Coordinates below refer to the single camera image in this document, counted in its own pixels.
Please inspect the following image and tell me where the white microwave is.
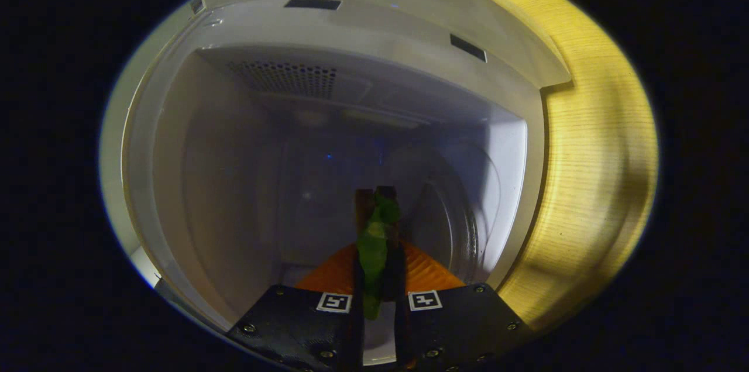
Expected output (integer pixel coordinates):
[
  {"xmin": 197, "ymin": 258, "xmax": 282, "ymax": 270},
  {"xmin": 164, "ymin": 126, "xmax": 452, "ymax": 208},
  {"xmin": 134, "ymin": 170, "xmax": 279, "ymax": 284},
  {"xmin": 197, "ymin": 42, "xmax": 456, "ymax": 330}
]
[{"xmin": 99, "ymin": 0, "xmax": 571, "ymax": 367}]

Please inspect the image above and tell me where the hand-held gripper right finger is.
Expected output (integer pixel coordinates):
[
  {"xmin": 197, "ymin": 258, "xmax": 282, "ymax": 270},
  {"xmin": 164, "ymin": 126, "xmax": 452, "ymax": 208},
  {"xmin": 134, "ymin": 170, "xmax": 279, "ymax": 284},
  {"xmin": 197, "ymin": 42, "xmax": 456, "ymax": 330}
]
[{"xmin": 386, "ymin": 240, "xmax": 534, "ymax": 372}]

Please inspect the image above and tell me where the sandwich with lettuce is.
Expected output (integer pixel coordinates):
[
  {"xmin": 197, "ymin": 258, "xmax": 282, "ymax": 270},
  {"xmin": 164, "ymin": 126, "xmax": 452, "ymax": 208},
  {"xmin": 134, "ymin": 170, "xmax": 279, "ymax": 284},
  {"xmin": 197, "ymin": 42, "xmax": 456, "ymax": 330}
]
[{"xmin": 354, "ymin": 186, "xmax": 404, "ymax": 321}]

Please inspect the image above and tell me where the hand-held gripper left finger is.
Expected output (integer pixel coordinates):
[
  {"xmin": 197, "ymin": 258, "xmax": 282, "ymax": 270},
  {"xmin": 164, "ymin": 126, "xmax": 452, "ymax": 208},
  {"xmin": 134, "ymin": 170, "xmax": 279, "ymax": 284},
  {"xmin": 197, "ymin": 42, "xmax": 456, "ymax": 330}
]
[{"xmin": 227, "ymin": 242, "xmax": 360, "ymax": 372}]

